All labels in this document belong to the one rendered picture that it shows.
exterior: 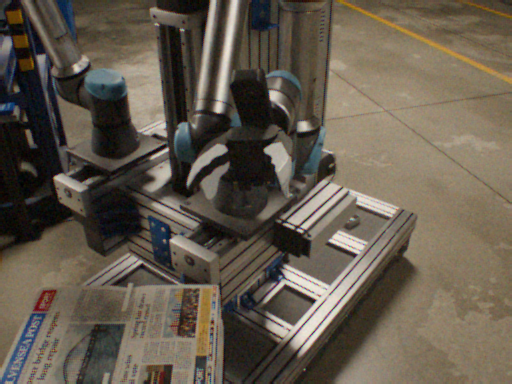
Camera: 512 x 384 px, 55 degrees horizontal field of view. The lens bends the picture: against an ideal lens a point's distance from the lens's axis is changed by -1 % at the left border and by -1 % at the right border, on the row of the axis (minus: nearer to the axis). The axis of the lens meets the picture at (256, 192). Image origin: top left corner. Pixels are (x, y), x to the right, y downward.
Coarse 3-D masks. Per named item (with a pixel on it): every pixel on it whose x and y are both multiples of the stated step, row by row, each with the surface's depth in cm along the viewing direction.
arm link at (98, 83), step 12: (96, 72) 143; (108, 72) 144; (84, 84) 141; (96, 84) 138; (108, 84) 139; (120, 84) 141; (84, 96) 143; (96, 96) 139; (108, 96) 140; (120, 96) 142; (84, 108) 148; (96, 108) 142; (108, 108) 141; (120, 108) 143; (96, 120) 144; (108, 120) 143; (120, 120) 145
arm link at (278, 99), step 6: (270, 90) 77; (270, 96) 75; (276, 96) 76; (282, 96) 76; (276, 102) 74; (282, 102) 75; (288, 102) 77; (282, 108) 74; (288, 108) 75; (294, 108) 78; (288, 114) 75; (294, 114) 78; (288, 132) 76
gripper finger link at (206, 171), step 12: (204, 156) 64; (216, 156) 63; (228, 156) 64; (192, 168) 62; (204, 168) 61; (216, 168) 65; (228, 168) 67; (192, 180) 60; (204, 180) 63; (216, 180) 66; (204, 192) 64; (216, 192) 66
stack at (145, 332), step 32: (64, 288) 101; (96, 288) 101; (128, 288) 100; (160, 288) 101; (192, 288) 100; (32, 320) 93; (64, 320) 93; (96, 320) 93; (128, 320) 93; (160, 320) 93; (192, 320) 93; (32, 352) 87; (64, 352) 87; (96, 352) 87; (128, 352) 87; (160, 352) 87; (192, 352) 87
